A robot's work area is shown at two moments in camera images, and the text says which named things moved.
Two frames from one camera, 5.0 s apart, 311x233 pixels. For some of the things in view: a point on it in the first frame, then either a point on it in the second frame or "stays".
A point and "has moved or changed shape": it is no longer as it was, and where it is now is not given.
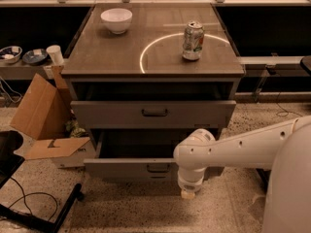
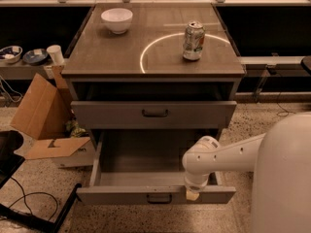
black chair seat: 10,161 stays
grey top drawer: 153,114 stays
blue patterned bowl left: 10,54 stays
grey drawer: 133,154 has moved or changed shape
